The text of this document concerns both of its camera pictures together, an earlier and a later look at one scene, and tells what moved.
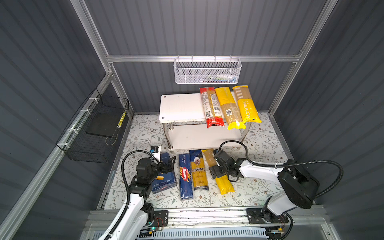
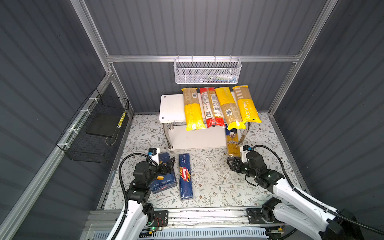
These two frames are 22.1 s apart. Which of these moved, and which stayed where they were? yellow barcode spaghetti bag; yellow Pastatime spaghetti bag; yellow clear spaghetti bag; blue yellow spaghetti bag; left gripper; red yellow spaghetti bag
Moved: blue yellow spaghetti bag; yellow clear spaghetti bag
Stayed: yellow barcode spaghetti bag; yellow Pastatime spaghetti bag; left gripper; red yellow spaghetti bag
